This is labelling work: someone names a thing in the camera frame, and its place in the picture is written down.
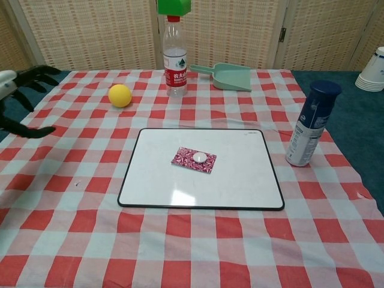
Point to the red patterned wrapper packet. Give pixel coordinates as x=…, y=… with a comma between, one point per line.
x=181, y=157

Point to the stack of white paper cups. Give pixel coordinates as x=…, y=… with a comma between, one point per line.
x=372, y=75

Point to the yellow ball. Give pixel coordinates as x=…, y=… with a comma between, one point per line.
x=120, y=96

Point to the left silver black-fingered robot hand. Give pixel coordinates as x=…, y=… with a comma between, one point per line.
x=27, y=79

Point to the green building block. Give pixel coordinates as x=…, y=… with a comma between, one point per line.
x=174, y=6

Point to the bamboo folding screen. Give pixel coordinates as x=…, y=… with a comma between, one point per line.
x=90, y=33

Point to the red white checkered tablecloth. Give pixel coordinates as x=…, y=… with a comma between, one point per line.
x=180, y=240

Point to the clear red-labelled water bottle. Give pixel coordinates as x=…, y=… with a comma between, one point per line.
x=175, y=78

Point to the white board with black rim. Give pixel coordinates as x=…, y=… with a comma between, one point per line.
x=234, y=180

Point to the mint green dustpan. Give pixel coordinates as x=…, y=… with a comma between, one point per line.
x=232, y=79

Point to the blue-capped white canister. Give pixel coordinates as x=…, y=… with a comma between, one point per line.
x=312, y=129

